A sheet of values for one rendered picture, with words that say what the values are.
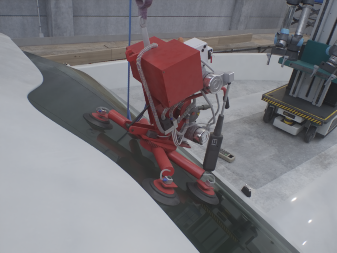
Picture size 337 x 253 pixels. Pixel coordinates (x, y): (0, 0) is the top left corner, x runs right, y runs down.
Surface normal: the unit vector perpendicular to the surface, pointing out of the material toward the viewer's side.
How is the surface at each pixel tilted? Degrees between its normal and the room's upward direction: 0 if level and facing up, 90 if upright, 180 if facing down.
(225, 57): 90
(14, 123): 21
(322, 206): 16
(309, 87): 90
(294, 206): 5
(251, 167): 0
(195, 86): 90
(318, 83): 90
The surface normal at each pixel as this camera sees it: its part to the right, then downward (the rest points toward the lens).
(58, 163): 0.43, -0.86
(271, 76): 0.26, 0.52
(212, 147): 0.03, 0.51
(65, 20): 0.61, 0.48
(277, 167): 0.14, -0.85
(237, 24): -0.78, 0.22
